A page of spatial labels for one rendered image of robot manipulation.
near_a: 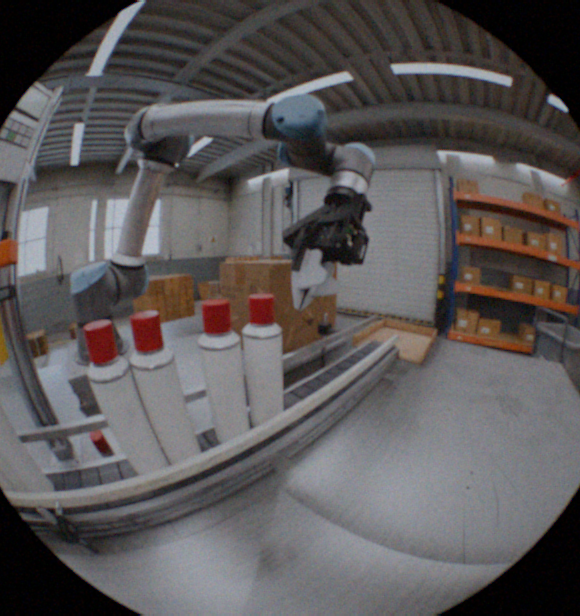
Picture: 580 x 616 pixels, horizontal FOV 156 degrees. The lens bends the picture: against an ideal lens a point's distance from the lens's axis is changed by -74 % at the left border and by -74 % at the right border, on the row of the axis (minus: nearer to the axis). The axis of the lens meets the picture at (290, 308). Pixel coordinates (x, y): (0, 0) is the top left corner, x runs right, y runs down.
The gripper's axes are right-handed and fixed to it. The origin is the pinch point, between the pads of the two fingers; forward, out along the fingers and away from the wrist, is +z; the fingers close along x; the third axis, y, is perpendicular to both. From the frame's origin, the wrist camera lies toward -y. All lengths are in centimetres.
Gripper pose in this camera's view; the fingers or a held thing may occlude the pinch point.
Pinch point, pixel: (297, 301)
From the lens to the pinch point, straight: 35.3
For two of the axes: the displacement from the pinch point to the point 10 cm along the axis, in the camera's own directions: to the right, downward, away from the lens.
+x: 6.2, 3.5, 7.0
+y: 7.0, 1.5, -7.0
